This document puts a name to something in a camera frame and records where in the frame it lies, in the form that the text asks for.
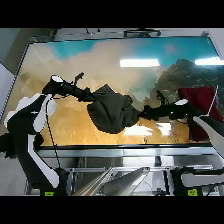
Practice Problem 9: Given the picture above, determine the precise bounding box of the dark green garment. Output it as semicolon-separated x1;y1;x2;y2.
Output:
86;83;142;135

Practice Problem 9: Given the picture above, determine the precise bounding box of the black chair base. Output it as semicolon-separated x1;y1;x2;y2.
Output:
123;28;163;38

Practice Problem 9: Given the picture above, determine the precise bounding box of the silver frame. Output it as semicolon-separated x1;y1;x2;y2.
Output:
24;145;224;197

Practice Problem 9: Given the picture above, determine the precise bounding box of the black cable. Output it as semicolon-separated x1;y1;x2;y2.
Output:
44;99;63;170

